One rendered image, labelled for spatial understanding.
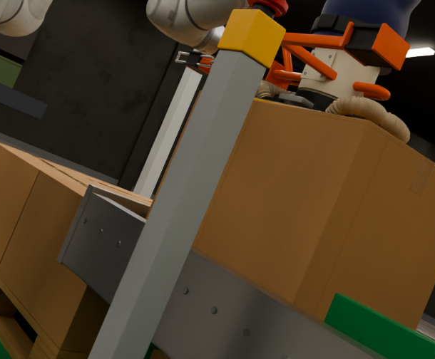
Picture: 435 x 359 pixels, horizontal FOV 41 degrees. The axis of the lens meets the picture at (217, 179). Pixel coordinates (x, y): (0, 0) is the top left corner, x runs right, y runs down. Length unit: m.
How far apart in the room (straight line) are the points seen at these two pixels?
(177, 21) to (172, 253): 0.69
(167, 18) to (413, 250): 0.77
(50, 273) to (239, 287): 0.97
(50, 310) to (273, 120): 0.91
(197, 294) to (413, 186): 0.49
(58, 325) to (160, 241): 0.91
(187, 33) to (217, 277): 0.65
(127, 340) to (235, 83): 0.43
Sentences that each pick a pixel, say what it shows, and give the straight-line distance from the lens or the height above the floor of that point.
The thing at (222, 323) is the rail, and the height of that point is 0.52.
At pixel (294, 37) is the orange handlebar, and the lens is 1.25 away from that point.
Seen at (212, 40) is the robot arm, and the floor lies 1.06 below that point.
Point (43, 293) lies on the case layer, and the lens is 1.89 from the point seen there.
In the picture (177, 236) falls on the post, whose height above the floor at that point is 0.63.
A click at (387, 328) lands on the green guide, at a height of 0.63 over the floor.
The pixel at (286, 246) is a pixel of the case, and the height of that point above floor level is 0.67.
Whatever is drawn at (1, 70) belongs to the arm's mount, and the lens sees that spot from 1.37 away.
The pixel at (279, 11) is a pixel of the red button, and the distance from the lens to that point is 0.96.
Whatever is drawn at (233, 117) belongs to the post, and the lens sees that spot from 0.92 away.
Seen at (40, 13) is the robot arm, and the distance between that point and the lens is 1.77.
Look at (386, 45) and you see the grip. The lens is 1.08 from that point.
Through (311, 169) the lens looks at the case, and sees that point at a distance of 1.15.
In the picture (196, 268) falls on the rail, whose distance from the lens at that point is 1.10.
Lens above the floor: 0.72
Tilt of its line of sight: 1 degrees up
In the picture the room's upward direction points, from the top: 23 degrees clockwise
